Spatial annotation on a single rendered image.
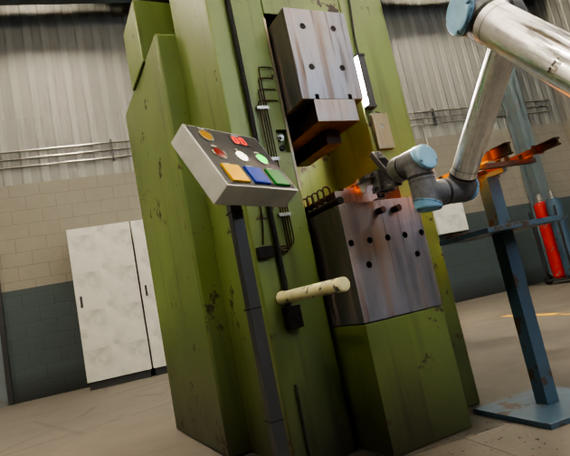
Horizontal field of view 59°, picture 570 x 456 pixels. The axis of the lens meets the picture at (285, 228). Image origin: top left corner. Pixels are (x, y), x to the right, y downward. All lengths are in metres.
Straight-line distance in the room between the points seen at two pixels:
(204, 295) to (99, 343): 4.86
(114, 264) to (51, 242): 1.19
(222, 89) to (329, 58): 0.47
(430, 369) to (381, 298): 0.33
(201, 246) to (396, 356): 0.98
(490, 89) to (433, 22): 9.26
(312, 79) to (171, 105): 0.73
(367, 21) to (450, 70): 7.96
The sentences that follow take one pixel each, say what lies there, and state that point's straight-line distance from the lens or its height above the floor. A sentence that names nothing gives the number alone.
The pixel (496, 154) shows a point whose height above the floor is 0.98.
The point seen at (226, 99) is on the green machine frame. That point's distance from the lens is 2.07.
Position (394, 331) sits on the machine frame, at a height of 0.42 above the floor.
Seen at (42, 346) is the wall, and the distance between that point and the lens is 7.81.
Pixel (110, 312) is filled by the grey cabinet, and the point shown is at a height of 0.92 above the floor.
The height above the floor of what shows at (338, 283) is 0.62.
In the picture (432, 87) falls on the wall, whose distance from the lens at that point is 10.16.
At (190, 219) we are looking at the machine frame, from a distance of 2.32.
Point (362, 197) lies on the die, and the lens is 2.02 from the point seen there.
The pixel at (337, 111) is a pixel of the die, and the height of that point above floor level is 1.31.
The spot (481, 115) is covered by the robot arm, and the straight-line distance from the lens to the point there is 1.68.
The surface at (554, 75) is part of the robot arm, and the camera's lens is 1.29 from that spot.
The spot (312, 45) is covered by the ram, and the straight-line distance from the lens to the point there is 2.19.
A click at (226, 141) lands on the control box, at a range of 1.68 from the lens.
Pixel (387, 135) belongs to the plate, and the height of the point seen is 1.25.
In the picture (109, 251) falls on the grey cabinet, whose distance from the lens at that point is 7.13.
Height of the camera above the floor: 0.60
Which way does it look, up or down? 8 degrees up
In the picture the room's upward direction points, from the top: 12 degrees counter-clockwise
